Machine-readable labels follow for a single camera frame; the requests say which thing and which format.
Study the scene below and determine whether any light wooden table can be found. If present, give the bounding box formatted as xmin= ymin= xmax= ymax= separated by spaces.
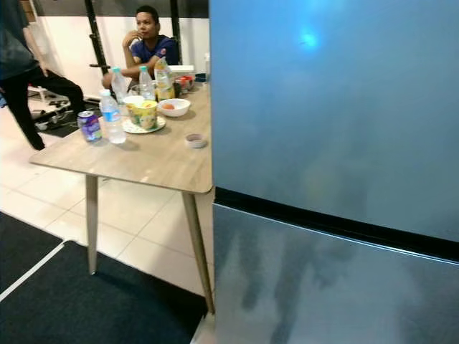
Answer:
xmin=31 ymin=82 xmax=217 ymax=316

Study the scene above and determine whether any white bowl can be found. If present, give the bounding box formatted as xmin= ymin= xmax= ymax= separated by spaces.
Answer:
xmin=158 ymin=98 xmax=191 ymax=118

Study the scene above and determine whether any black gym rack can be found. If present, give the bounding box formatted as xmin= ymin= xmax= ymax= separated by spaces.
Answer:
xmin=84 ymin=0 xmax=182 ymax=101

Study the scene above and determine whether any black floor mat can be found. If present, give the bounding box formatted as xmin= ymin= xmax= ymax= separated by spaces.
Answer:
xmin=0 ymin=211 xmax=66 ymax=295
xmin=0 ymin=240 xmax=207 ymax=344

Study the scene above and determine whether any standing person in black clothes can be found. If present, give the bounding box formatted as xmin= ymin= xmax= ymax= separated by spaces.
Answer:
xmin=0 ymin=0 xmax=85 ymax=152

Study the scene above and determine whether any yellow juice pouch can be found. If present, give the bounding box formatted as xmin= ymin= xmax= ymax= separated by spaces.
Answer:
xmin=154 ymin=57 xmax=177 ymax=101

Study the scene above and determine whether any blue label water bottle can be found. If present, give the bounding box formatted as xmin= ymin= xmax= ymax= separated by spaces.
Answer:
xmin=99 ymin=89 xmax=127 ymax=145

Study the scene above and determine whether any white noodle cup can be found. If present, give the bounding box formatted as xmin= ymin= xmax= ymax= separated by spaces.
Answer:
xmin=123 ymin=95 xmax=146 ymax=109

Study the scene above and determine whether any white flat box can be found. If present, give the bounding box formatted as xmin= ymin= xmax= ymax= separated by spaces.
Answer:
xmin=169 ymin=64 xmax=196 ymax=76

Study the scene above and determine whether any seated man in blue shirt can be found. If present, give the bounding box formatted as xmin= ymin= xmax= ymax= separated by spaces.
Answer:
xmin=103 ymin=6 xmax=181 ymax=88

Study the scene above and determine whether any white tape roll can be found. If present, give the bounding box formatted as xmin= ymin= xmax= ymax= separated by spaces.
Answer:
xmin=184 ymin=133 xmax=208 ymax=150

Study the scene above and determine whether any silver grey fridge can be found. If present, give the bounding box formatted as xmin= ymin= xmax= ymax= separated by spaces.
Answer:
xmin=208 ymin=0 xmax=459 ymax=344

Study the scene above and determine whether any teal cap water bottle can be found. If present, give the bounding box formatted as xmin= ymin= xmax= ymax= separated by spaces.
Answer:
xmin=138 ymin=64 xmax=157 ymax=101
xmin=111 ymin=67 xmax=131 ymax=101

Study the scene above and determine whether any purple drink can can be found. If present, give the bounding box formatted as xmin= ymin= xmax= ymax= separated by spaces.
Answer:
xmin=77 ymin=110 xmax=103 ymax=143

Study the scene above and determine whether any yellow green noodle cup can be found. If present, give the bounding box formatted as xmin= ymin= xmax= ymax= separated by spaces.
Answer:
xmin=131 ymin=100 xmax=160 ymax=131

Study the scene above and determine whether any small red container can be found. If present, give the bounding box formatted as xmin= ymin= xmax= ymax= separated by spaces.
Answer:
xmin=176 ymin=75 xmax=195 ymax=93

